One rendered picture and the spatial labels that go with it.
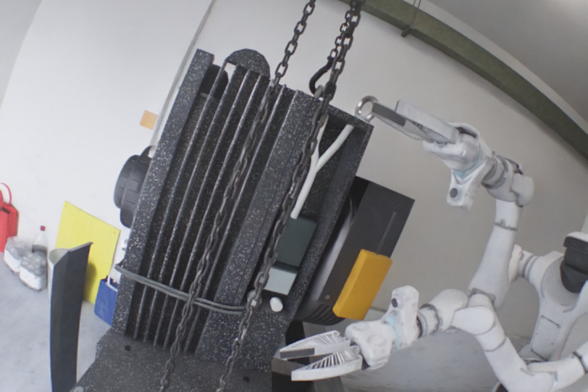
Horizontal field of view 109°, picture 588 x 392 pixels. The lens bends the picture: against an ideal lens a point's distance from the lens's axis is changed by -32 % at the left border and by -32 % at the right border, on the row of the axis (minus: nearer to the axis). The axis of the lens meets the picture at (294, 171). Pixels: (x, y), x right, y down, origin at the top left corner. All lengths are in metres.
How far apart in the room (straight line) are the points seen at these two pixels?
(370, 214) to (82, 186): 1.90
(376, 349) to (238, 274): 0.35
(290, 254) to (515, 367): 0.62
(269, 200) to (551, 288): 0.90
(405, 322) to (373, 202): 0.26
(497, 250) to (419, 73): 1.58
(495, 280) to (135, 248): 0.82
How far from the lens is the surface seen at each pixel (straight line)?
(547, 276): 1.07
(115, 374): 0.76
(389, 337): 0.57
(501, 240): 0.76
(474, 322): 0.69
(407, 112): 0.42
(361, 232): 0.67
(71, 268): 0.89
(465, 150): 0.50
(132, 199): 0.74
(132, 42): 2.14
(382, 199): 0.67
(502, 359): 0.77
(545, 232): 3.06
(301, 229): 0.74
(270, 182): 0.66
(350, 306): 0.71
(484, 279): 0.79
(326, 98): 0.39
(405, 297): 0.57
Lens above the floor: 1.47
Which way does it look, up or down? 2 degrees down
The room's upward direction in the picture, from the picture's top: 22 degrees clockwise
